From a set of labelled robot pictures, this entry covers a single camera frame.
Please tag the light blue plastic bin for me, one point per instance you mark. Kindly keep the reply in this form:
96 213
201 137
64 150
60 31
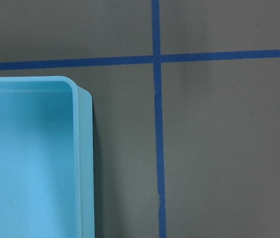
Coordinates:
46 158

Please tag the brown table mat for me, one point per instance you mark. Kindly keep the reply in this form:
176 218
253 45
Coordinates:
186 99

